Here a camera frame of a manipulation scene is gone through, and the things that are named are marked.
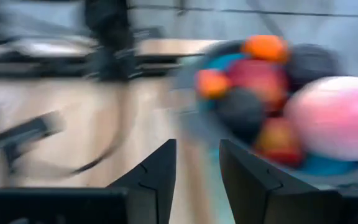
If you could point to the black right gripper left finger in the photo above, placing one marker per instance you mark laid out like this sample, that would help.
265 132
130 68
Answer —
154 186

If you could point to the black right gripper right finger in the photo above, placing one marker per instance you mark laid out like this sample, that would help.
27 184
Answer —
259 199

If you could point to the red yellow apple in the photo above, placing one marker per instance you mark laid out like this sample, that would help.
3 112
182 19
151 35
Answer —
277 140

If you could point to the pink peach with leaf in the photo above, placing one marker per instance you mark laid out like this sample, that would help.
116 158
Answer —
337 118

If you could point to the small orange-red pear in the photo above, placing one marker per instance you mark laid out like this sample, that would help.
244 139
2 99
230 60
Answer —
211 84

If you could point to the red pomegranate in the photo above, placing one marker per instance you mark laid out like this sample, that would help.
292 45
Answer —
256 81

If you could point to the purple plum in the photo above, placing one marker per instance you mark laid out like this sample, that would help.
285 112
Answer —
312 63

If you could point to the orange mandarin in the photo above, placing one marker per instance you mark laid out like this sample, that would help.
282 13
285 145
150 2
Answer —
266 48

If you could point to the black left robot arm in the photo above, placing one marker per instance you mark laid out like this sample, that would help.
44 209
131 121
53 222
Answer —
110 37

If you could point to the pale green metal stand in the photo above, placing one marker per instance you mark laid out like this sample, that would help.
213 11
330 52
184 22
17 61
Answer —
220 193

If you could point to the blue collapsible strainer bowl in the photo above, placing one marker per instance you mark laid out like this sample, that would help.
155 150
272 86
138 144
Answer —
322 166

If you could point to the black aluminium table frame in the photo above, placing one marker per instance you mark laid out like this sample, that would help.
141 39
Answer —
42 67

